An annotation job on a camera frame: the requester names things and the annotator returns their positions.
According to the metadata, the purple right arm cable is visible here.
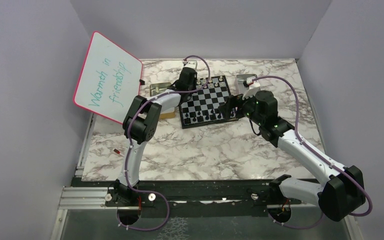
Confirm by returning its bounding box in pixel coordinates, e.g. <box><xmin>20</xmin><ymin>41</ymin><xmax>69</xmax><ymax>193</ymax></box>
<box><xmin>246</xmin><ymin>75</ymin><xmax>374</xmax><ymax>230</ymax></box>

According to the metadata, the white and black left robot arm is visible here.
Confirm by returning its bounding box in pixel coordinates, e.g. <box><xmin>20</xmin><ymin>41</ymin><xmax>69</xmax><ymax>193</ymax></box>
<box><xmin>109</xmin><ymin>63</ymin><xmax>197</xmax><ymax>206</ymax></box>

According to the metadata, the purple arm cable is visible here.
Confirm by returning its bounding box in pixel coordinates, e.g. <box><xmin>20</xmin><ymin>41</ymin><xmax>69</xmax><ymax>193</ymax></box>
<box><xmin>246</xmin><ymin>75</ymin><xmax>374</xmax><ymax>230</ymax></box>
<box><xmin>116</xmin><ymin>55</ymin><xmax>212</xmax><ymax>232</ymax></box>

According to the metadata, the red capped marker pen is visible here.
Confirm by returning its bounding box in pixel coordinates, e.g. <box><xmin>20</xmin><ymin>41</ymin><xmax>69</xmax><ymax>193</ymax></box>
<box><xmin>113</xmin><ymin>148</ymin><xmax>124</xmax><ymax>157</ymax></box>

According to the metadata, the aluminium extrusion rail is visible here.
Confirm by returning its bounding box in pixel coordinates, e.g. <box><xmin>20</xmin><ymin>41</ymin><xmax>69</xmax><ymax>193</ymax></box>
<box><xmin>58</xmin><ymin>187</ymin><xmax>108</xmax><ymax>210</ymax></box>

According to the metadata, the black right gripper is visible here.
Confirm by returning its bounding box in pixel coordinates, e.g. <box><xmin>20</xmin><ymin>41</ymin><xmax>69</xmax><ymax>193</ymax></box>
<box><xmin>218</xmin><ymin>88</ymin><xmax>264</xmax><ymax>126</ymax></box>

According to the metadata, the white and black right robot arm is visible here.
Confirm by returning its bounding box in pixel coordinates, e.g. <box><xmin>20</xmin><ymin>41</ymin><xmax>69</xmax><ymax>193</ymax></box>
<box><xmin>218</xmin><ymin>90</ymin><xmax>366</xmax><ymax>222</ymax></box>

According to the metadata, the pink framed whiteboard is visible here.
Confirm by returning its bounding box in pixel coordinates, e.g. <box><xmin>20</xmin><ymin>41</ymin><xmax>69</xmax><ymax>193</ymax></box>
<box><xmin>73</xmin><ymin>31</ymin><xmax>143</xmax><ymax>124</ymax></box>

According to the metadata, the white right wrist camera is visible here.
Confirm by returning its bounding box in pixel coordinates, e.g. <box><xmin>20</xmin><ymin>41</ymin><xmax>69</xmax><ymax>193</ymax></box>
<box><xmin>242</xmin><ymin>77</ymin><xmax>261</xmax><ymax>100</ymax></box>

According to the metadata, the black and white chessboard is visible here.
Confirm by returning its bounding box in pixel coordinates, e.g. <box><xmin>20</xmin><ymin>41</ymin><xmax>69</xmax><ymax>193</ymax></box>
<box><xmin>178</xmin><ymin>75</ymin><xmax>238</xmax><ymax>129</ymax></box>

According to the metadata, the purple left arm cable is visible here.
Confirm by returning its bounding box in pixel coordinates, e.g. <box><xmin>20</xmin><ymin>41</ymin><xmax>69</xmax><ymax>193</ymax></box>
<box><xmin>116</xmin><ymin>55</ymin><xmax>212</xmax><ymax>232</ymax></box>

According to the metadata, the silver metal tin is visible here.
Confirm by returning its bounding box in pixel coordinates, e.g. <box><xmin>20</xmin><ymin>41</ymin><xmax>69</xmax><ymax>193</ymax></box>
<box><xmin>235</xmin><ymin>73</ymin><xmax>258</xmax><ymax>95</ymax></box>

